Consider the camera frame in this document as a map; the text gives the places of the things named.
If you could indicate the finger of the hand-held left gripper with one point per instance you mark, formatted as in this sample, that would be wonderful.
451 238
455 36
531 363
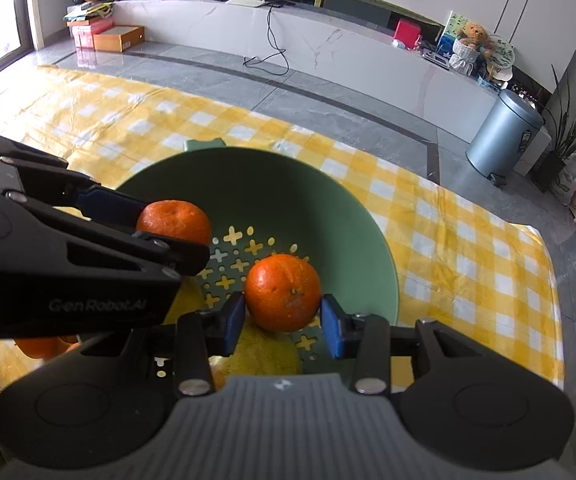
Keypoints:
167 257
107 206

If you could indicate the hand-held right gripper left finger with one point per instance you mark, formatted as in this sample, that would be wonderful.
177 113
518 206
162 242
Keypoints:
233 320

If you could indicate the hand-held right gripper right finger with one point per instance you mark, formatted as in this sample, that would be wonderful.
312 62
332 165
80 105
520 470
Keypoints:
333 330

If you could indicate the orange mandarin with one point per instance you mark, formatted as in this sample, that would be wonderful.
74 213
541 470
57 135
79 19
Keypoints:
42 347
177 220
283 290

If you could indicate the green colander bowl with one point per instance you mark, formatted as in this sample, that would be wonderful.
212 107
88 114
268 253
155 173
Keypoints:
318 200

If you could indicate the yellow checked tablecloth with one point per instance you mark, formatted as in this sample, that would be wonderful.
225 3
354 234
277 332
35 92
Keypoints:
468 260

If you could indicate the orange cardboard box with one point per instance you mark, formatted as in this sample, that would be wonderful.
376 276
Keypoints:
117 39

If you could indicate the pink cardboard box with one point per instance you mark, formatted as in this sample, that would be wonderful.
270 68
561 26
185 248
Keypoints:
85 35

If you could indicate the stack of papers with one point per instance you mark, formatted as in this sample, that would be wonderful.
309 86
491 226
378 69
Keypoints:
87 11

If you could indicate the silver pedal trash can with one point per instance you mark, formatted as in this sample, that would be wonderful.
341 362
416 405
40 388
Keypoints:
503 135

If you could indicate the white box appliance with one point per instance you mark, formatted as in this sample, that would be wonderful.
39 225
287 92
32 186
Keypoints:
533 152

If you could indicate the potted snake plant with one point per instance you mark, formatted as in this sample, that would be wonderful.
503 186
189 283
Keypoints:
550 170

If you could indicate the white plastic bag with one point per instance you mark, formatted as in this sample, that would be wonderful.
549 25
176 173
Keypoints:
565 185

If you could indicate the white marble tv console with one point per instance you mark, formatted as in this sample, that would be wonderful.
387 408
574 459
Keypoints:
358 55

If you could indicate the white knitted pot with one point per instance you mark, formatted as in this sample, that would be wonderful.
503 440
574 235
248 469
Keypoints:
463 60

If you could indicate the red box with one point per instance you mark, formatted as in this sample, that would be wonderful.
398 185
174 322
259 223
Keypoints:
407 30

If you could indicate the round painted fan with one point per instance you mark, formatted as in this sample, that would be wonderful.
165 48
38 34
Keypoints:
500 52

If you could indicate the green painted picture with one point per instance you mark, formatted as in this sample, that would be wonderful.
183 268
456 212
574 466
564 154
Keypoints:
450 27

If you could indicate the brown teddy bear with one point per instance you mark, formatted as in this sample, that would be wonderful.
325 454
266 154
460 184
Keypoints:
474 35

